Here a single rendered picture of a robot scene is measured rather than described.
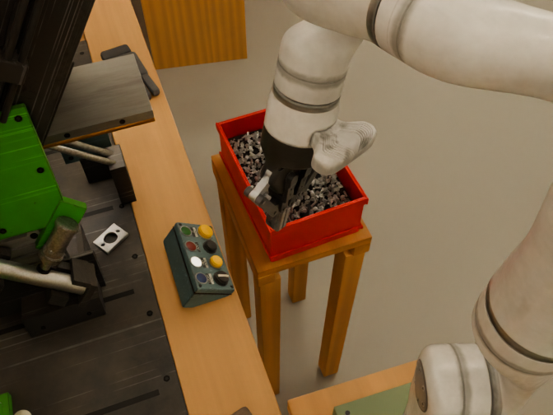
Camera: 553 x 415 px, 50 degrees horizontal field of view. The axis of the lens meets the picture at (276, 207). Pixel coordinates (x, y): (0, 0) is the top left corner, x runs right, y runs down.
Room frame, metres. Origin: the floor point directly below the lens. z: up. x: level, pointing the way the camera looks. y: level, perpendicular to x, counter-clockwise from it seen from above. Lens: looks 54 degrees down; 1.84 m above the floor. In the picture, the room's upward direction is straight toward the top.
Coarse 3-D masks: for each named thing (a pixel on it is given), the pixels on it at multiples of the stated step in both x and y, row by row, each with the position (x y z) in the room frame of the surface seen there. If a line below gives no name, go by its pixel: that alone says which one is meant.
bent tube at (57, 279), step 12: (0, 264) 0.47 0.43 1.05; (12, 264) 0.48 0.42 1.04; (24, 264) 0.48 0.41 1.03; (0, 276) 0.46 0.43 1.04; (12, 276) 0.46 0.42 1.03; (24, 276) 0.46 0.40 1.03; (36, 276) 0.47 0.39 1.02; (48, 276) 0.47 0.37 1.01; (60, 276) 0.48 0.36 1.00; (60, 288) 0.47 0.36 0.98; (72, 288) 0.47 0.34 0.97; (84, 288) 0.48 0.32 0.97
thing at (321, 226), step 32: (224, 128) 0.91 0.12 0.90; (256, 128) 0.93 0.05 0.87; (224, 160) 0.88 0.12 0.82; (256, 160) 0.83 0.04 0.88; (320, 192) 0.75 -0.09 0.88; (352, 192) 0.74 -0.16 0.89; (256, 224) 0.70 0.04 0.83; (288, 224) 0.64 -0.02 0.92; (320, 224) 0.67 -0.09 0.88; (352, 224) 0.69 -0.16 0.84
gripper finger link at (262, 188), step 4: (268, 172) 0.41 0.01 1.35; (264, 176) 0.41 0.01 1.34; (268, 176) 0.41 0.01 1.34; (260, 180) 0.41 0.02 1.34; (264, 180) 0.40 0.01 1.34; (260, 184) 0.40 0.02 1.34; (264, 184) 0.40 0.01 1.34; (268, 184) 0.40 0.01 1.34; (256, 188) 0.40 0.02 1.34; (260, 188) 0.40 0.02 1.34; (264, 188) 0.40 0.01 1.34; (252, 192) 0.39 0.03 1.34; (256, 192) 0.39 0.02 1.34; (260, 192) 0.39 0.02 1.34; (264, 192) 0.40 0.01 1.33; (268, 192) 0.40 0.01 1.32; (252, 196) 0.39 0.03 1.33; (256, 196) 0.39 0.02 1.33; (264, 196) 0.40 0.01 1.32; (268, 196) 0.40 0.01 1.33; (252, 200) 0.39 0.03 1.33
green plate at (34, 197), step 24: (24, 120) 0.58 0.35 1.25; (0, 144) 0.56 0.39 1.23; (24, 144) 0.57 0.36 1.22; (0, 168) 0.55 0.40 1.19; (24, 168) 0.56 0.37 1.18; (48, 168) 0.57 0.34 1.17; (0, 192) 0.53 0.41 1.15; (24, 192) 0.54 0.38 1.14; (48, 192) 0.55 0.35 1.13; (0, 216) 0.52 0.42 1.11; (24, 216) 0.53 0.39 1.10; (48, 216) 0.54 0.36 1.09
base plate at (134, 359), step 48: (96, 192) 0.73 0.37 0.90; (144, 288) 0.51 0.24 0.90; (0, 336) 0.42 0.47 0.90; (48, 336) 0.42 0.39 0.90; (96, 336) 0.42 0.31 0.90; (144, 336) 0.42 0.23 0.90; (0, 384) 0.33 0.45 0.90; (48, 384) 0.33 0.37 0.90; (96, 384) 0.33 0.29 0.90; (144, 384) 0.33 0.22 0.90
